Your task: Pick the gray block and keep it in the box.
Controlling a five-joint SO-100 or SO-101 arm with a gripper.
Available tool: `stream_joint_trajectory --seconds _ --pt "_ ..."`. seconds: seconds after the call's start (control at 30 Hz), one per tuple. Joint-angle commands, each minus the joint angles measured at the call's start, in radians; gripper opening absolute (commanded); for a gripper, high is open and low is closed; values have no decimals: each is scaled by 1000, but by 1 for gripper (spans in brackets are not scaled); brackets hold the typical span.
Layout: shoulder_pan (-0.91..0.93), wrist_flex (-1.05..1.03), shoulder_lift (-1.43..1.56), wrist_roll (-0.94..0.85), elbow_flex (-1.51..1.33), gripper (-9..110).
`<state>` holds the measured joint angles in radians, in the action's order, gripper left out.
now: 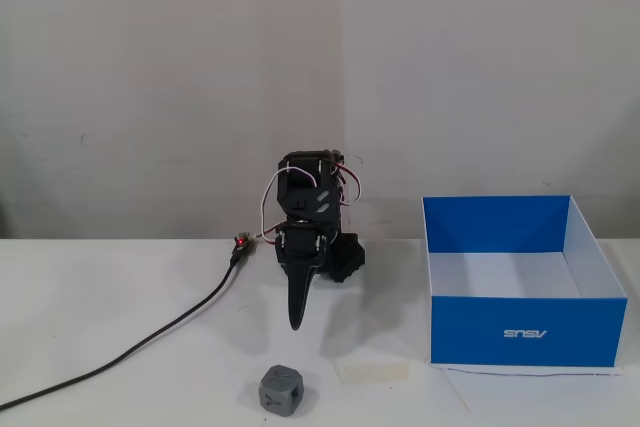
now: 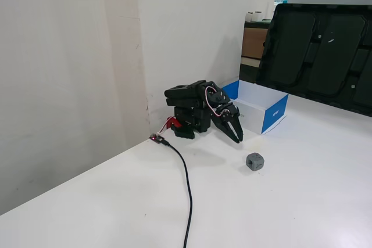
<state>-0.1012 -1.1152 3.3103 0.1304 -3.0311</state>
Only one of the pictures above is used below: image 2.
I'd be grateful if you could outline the blue and white cardboard box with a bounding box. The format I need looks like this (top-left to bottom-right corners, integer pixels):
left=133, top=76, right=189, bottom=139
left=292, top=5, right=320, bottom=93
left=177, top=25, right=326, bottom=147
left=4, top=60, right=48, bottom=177
left=221, top=79, right=289, bottom=135

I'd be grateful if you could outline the brown cardboard box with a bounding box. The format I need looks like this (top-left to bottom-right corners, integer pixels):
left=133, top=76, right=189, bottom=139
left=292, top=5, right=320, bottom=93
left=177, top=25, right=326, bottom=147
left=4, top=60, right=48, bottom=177
left=241, top=27, right=269, bottom=60

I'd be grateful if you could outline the black plastic tray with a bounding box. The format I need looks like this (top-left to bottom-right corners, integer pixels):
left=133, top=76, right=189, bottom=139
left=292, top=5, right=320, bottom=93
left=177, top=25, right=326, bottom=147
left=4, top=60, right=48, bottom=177
left=255, top=3, right=372, bottom=117

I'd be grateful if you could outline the small controller board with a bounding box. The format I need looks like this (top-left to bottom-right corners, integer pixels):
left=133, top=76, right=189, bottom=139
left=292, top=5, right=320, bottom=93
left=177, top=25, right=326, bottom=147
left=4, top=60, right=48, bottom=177
left=148, top=133, right=165, bottom=145

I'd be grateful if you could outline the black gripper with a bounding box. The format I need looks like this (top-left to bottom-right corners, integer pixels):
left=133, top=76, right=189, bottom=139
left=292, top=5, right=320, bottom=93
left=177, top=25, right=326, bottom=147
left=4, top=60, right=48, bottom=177
left=211, top=102, right=245, bottom=144

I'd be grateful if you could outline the white and red servo wire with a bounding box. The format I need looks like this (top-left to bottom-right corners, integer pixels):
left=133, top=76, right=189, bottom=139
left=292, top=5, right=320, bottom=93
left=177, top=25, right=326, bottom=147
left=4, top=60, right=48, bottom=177
left=203, top=85, right=225, bottom=117

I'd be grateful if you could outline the red clamp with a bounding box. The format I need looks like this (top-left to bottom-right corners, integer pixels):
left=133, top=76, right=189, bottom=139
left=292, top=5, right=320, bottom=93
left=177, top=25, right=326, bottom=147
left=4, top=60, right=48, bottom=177
left=164, top=116, right=184, bottom=130

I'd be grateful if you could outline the gray block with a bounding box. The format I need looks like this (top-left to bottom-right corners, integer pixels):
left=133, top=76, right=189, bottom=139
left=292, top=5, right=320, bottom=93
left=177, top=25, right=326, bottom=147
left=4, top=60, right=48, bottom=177
left=245, top=152, right=266, bottom=172

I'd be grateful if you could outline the black power cable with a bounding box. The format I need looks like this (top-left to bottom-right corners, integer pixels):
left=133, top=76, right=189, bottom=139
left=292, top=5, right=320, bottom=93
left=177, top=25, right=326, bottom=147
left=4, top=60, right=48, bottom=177
left=162, top=138, right=194, bottom=248

